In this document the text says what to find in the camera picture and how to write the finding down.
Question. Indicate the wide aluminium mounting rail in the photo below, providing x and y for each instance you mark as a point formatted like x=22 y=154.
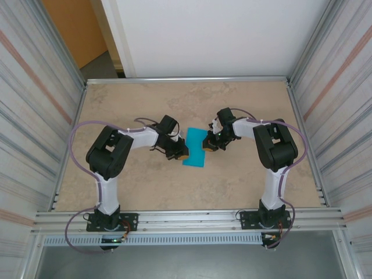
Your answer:
x=189 y=221

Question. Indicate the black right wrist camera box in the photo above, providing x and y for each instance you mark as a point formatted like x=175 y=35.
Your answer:
x=225 y=114

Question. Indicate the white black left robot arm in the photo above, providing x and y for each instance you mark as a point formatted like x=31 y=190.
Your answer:
x=109 y=162

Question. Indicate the long aluminium table edge rail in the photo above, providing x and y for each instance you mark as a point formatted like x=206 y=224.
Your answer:
x=189 y=79

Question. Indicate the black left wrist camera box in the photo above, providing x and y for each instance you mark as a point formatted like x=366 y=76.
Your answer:
x=167 y=123

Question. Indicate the aluminium corner post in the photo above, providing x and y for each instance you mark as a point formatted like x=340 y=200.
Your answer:
x=316 y=43
x=56 y=43

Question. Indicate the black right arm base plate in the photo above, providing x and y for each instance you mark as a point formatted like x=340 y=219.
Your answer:
x=247 y=219

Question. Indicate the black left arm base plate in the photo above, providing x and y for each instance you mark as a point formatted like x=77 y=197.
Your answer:
x=130 y=221

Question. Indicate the aluminium table side rail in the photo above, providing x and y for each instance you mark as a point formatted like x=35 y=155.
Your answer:
x=300 y=122
x=78 y=110

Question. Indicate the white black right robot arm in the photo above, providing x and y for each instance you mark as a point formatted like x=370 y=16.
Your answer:
x=276 y=151

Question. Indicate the white door frame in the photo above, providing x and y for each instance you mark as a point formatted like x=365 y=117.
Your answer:
x=117 y=35

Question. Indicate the orange wooden door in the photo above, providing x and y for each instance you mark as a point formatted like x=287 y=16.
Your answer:
x=72 y=29

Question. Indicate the blue square paper sheet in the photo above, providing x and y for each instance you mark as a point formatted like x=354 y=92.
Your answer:
x=195 y=148

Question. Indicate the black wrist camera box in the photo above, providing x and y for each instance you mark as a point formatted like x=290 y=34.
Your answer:
x=167 y=123
x=225 y=114

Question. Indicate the translucent corrugated side panel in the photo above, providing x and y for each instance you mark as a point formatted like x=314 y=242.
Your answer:
x=23 y=116
x=348 y=116

